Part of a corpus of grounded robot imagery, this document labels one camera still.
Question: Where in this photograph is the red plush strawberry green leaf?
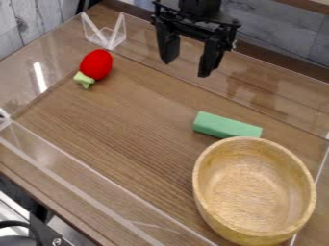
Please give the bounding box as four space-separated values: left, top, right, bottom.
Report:
73 49 114 89

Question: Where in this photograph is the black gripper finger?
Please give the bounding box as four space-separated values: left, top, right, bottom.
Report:
198 37 225 78
155 18 180 64

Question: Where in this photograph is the clear acrylic tray wall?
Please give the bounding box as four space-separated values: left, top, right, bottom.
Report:
0 7 329 246

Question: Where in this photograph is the green foam block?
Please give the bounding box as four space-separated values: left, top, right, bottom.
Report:
193 111 262 138

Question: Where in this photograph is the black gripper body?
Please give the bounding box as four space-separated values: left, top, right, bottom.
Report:
151 0 242 48

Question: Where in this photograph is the black metal stand bracket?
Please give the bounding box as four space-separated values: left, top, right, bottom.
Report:
0 205 75 246

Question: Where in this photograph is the wooden bowl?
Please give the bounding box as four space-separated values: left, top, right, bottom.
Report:
193 137 316 246

